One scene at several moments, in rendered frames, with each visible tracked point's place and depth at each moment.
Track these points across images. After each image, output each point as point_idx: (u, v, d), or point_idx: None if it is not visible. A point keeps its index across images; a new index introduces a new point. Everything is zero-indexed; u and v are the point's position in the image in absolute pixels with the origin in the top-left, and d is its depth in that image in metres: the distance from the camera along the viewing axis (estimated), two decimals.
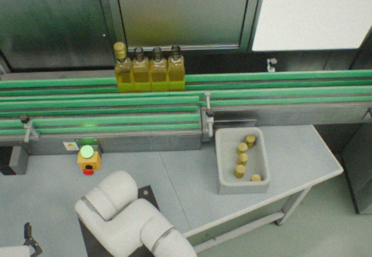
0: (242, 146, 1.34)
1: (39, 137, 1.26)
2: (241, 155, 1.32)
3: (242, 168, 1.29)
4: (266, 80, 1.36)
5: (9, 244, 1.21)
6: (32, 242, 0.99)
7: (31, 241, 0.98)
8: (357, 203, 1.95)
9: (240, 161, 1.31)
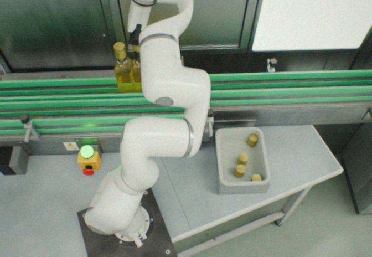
0: None
1: (39, 137, 1.26)
2: (241, 155, 1.32)
3: (242, 168, 1.29)
4: (266, 80, 1.36)
5: (9, 244, 1.21)
6: None
7: None
8: (357, 203, 1.95)
9: (240, 161, 1.31)
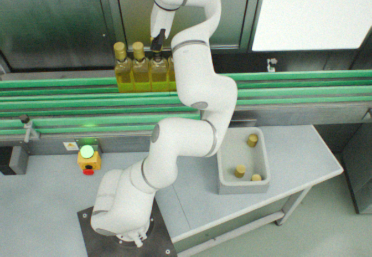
0: (137, 45, 1.13)
1: (39, 137, 1.26)
2: (153, 39, 1.10)
3: (242, 168, 1.29)
4: (266, 80, 1.36)
5: (9, 244, 1.21)
6: None
7: None
8: (357, 203, 1.95)
9: None
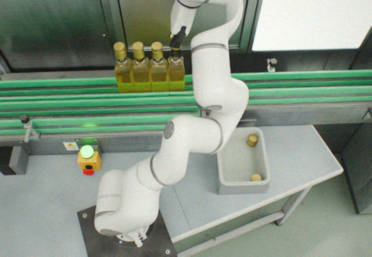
0: (137, 45, 1.13)
1: (39, 137, 1.26)
2: (154, 47, 1.13)
3: None
4: (266, 80, 1.36)
5: (9, 244, 1.21)
6: None
7: None
8: (357, 203, 1.95)
9: (160, 50, 1.13)
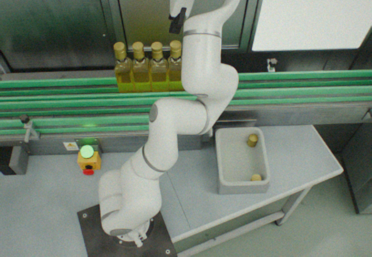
0: (137, 45, 1.13)
1: (39, 137, 1.26)
2: (154, 47, 1.13)
3: (175, 42, 1.14)
4: (266, 80, 1.36)
5: (9, 244, 1.21)
6: None
7: None
8: (357, 203, 1.95)
9: (160, 50, 1.13)
